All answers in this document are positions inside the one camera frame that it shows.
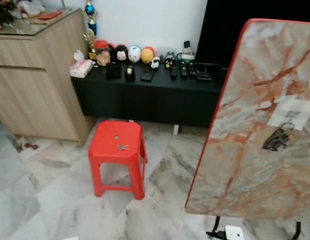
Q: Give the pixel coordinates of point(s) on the small brown dumbbell toy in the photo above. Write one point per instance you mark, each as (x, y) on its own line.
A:
(27, 146)

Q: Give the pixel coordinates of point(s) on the marble pattern board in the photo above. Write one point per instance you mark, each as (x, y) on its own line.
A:
(245, 165)

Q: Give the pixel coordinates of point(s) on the black smartphone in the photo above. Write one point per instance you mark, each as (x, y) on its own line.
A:
(147, 75)

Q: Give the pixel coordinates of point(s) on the black tape dispenser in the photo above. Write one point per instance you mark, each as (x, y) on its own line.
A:
(129, 74)

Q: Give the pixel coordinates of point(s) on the red-lidded snack jar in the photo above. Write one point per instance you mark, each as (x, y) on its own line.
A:
(101, 52)

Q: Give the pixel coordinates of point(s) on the white taped metal hook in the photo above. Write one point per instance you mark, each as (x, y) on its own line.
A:
(295, 112)

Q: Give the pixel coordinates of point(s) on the small panda figurine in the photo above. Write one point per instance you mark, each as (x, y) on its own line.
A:
(154, 62)

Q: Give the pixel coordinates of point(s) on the small gold trophy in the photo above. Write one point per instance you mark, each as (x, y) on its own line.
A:
(88, 37)

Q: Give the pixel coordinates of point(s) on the green white desk item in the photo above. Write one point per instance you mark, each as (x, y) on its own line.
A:
(188, 52)

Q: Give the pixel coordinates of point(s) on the red flat book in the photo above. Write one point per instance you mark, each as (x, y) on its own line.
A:
(49, 16)

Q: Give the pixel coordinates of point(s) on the black electronic box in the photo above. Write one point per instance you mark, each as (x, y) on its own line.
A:
(205, 75)

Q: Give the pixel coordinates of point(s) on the yellow round figurine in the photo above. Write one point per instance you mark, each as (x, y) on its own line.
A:
(147, 55)

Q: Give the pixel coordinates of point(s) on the key bunch with purple fob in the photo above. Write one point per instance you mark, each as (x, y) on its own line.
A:
(276, 141)

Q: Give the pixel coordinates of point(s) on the red plastic stool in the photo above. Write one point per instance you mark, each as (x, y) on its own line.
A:
(107, 137)

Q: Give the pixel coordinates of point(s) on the black remote control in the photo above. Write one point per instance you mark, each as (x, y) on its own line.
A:
(174, 72)
(184, 70)
(192, 69)

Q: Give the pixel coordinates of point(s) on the black quilted wallet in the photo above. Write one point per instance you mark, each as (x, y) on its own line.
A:
(113, 71)

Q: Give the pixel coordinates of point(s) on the black TV console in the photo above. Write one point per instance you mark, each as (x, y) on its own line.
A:
(144, 100)

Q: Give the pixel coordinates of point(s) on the black white plush toy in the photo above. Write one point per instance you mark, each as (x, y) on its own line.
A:
(169, 61)

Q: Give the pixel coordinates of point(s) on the black mouse-ear figurine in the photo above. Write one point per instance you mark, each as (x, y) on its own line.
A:
(120, 54)

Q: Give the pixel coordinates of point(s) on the white round figurine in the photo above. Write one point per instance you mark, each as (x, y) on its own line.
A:
(134, 54)

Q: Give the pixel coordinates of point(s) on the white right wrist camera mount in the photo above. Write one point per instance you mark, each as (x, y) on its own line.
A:
(234, 233)

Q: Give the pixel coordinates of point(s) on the light wooden cabinet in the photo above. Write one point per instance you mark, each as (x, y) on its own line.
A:
(34, 90)

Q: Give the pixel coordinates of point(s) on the small single key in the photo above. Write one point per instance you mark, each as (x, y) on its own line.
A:
(122, 147)

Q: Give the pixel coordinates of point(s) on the black television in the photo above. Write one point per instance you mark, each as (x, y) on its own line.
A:
(230, 25)

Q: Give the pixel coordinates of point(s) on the pink white tissue pack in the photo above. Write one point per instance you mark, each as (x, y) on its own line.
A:
(80, 69)

